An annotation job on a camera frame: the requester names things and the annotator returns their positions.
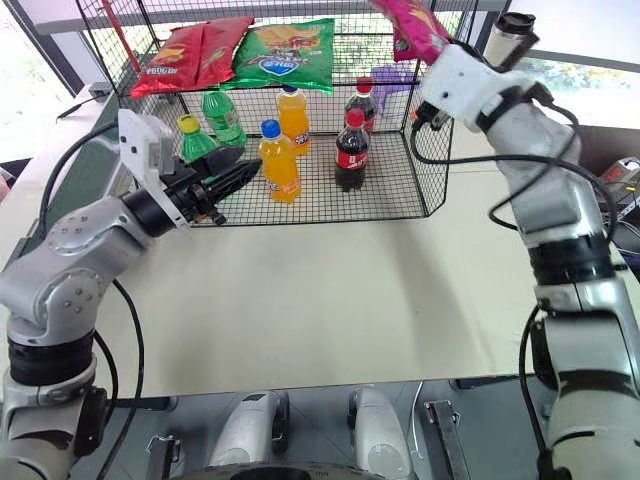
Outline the silver robot leg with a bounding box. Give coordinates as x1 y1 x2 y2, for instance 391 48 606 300
347 387 414 480
206 389 292 469

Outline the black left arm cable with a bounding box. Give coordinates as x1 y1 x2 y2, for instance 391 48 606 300
38 119 147 480

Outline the orange soda bottle blue cap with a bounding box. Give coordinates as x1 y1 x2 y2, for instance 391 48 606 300
276 85 313 157
257 119 303 205

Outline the red grey device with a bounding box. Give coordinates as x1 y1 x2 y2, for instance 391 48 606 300
598 156 640 187

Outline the purple plastic stool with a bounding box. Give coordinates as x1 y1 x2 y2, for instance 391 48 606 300
370 64 424 119

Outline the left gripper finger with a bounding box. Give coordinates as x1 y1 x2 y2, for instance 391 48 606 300
200 158 264 211
187 145 247 177

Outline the green bottle yellow cap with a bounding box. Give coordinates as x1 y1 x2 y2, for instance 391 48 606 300
178 114 221 164

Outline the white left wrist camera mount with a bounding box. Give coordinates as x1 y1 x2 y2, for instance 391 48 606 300
117 108 191 230

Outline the cola bottle red cap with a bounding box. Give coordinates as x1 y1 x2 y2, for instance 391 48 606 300
334 108 371 193
344 77 378 135

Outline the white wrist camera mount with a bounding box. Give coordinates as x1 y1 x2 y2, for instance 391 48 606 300
117 108 191 230
419 43 537 134

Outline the black metal bracket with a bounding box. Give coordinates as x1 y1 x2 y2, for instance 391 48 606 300
423 399 472 480
144 433 183 480

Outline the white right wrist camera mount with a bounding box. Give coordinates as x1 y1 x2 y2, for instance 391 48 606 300
419 43 537 134

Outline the red pole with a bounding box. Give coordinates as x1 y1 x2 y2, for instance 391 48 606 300
101 0 143 74

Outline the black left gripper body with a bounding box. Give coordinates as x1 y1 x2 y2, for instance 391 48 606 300
159 160 227 225

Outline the green chip bag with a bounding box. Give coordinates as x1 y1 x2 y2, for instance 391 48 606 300
219 18 336 96

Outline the thin white cable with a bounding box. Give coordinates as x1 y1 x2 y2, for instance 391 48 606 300
408 381 426 452

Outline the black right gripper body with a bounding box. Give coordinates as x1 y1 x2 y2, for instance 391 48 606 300
410 99 455 133

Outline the black wire rack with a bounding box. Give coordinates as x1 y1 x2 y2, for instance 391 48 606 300
74 0 482 228

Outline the white tumbler black lid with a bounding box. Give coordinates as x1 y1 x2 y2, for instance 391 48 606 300
483 11 542 72

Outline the red chip bag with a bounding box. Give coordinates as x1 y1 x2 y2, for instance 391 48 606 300
196 16 255 87
130 22 207 100

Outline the pink chip bag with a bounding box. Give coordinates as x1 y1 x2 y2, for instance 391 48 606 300
372 0 451 66

